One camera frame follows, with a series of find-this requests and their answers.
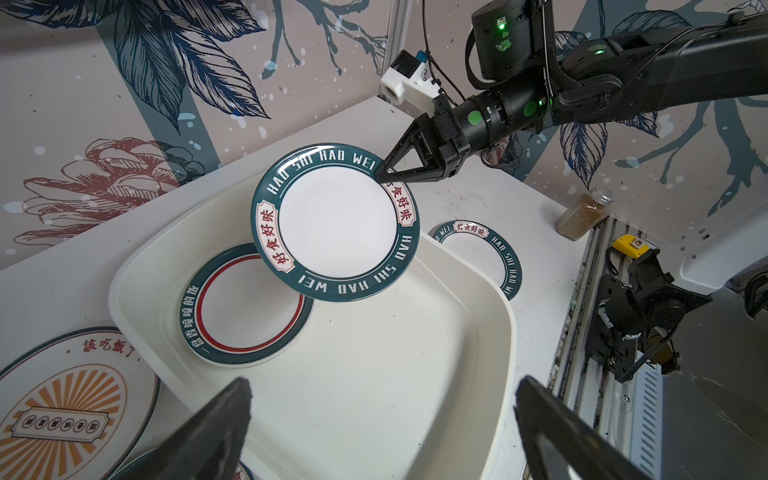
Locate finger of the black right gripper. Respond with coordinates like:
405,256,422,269
383,162,445,183
374,116,438,180

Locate orange sunburst plate upper left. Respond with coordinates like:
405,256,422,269
1,326,161,479

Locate green rim plate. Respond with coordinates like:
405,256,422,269
431,219,523,300
110,450,256,480
250,143,421,302

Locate yellow tape measure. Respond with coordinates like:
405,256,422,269
611,234,650,260

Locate white plastic bin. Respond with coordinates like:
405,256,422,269
108,177,517,479

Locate glass spice jar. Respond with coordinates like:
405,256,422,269
555,186,614,241

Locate aluminium rail front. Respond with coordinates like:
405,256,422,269
548,217,663,479

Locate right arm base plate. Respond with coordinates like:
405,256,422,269
585,274,643,383

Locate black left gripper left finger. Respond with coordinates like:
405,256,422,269
128,377,252,479

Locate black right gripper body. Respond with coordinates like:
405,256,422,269
419,1,567,180

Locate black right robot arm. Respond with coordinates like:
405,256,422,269
375,1,767,383

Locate green red ring plate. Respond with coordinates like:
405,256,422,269
178,243,313,368

